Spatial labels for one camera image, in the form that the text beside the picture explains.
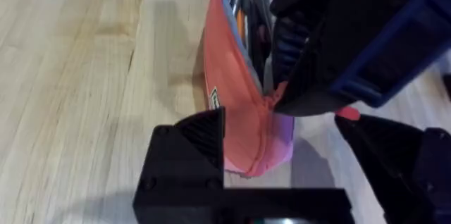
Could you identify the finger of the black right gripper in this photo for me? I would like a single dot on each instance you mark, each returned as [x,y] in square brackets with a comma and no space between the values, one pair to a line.
[317,86]
[289,48]

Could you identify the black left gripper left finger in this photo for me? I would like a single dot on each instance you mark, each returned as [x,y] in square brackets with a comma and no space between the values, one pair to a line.
[183,167]

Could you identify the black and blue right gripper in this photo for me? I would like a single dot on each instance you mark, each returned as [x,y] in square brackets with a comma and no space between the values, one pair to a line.
[387,2]

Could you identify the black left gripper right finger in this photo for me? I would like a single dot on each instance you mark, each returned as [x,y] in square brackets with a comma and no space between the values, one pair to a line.
[398,167]

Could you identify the pink and orange zip bag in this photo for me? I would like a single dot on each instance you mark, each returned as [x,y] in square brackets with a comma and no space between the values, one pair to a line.
[232,86]

